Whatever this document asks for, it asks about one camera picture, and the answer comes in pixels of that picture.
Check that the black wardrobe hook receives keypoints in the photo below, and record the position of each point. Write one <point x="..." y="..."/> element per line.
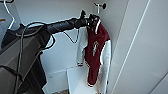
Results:
<point x="101" y="5"/>
<point x="6" y="1"/>

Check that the white hanger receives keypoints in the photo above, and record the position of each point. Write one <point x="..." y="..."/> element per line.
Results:
<point x="97" y="22"/>
<point x="12" y="18"/>

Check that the red white varsity jacket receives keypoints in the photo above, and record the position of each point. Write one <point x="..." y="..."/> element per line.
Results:
<point x="96" y="53"/>

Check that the orange label strip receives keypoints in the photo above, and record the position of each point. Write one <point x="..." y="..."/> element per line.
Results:
<point x="1" y="20"/>

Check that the white wardrobe carcass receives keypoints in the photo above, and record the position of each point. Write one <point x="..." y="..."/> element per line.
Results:
<point x="63" y="43"/>

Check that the black t-shirt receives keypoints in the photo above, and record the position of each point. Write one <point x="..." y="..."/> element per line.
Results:
<point x="39" y="75"/>

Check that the white wardrobe door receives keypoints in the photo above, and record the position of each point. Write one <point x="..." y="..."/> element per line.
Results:
<point x="143" y="50"/>

